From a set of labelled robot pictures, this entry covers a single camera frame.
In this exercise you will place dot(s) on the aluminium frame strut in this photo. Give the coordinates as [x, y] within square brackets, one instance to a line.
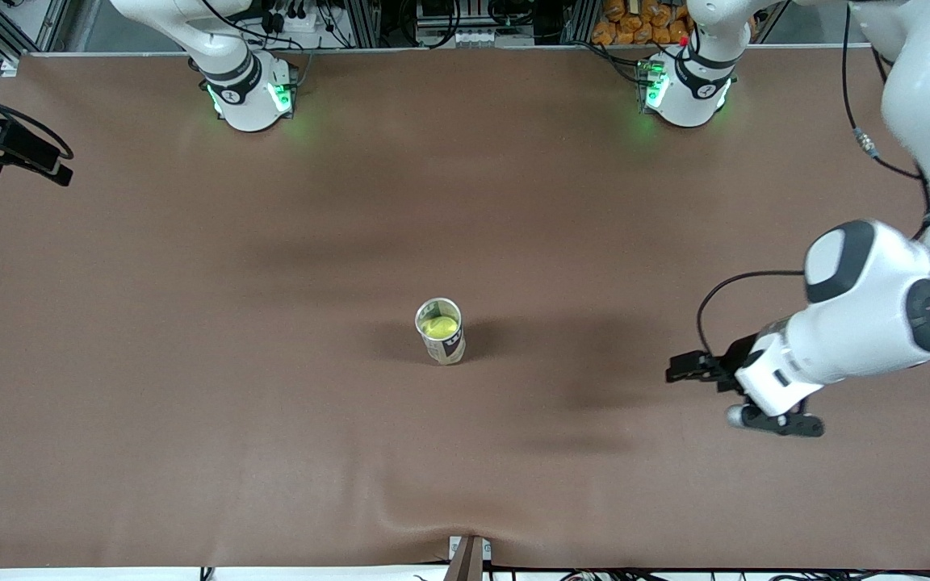
[5, 40]

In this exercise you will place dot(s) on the orange objects pile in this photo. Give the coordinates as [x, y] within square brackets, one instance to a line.
[634, 20]

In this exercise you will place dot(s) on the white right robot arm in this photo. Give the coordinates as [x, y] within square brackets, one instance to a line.
[243, 97]

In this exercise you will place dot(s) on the white tennis ball can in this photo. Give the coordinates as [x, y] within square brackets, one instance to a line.
[450, 349]

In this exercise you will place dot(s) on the white power strip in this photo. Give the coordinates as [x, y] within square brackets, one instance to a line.
[295, 18]

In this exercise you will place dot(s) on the yellow tennis ball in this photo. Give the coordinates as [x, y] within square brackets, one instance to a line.
[439, 326]

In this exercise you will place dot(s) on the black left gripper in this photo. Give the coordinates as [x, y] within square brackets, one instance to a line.
[730, 363]

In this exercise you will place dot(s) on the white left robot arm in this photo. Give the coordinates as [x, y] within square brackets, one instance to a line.
[869, 339]

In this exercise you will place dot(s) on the aluminium frame post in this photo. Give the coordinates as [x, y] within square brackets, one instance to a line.
[364, 20]
[582, 20]

